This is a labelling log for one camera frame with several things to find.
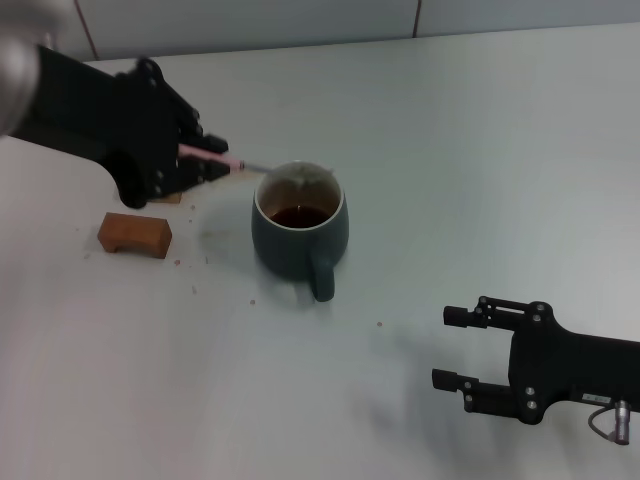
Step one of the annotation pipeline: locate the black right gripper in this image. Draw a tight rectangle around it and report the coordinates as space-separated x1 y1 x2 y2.
431 295 640 426

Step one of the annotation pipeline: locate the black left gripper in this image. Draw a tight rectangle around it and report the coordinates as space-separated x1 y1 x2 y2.
9 44 231 210

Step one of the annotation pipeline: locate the pink handled metal spoon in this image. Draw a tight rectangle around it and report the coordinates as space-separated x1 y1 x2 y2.
178 143 332 194

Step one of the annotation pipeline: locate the dark grey ceramic cup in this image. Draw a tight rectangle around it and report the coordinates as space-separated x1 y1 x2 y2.
251 159 350 303

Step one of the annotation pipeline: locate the arched brown wooden block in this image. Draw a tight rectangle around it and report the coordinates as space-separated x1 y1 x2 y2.
97 211 174 260

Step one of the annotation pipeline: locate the right gripper cable with connector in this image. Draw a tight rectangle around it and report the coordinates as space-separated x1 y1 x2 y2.
588 399 636 446

